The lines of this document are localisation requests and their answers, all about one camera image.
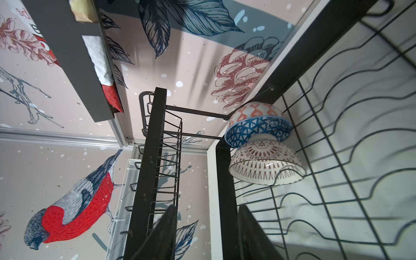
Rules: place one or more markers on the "brown white patterned bowl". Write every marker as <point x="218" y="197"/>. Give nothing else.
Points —
<point x="263" y="160"/>

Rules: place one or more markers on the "white wire mesh basket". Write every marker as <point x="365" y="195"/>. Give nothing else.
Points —
<point x="122" y="216"/>

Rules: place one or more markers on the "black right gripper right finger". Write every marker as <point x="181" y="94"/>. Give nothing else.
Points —
<point x="253" y="242"/>

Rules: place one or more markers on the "black wire dish rack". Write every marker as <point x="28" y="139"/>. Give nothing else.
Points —
<point x="357" y="138"/>

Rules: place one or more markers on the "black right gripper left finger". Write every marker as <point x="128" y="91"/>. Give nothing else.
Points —
<point x="160" y="244"/>

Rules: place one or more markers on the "blue triangle patterned bowl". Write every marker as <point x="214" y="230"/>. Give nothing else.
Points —
<point x="257" y="118"/>

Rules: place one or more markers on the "red cassava chips bag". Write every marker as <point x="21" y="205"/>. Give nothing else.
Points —
<point x="35" y="47"/>

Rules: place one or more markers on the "dark wall shelf basket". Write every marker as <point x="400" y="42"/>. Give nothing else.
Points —
<point x="64" y="33"/>

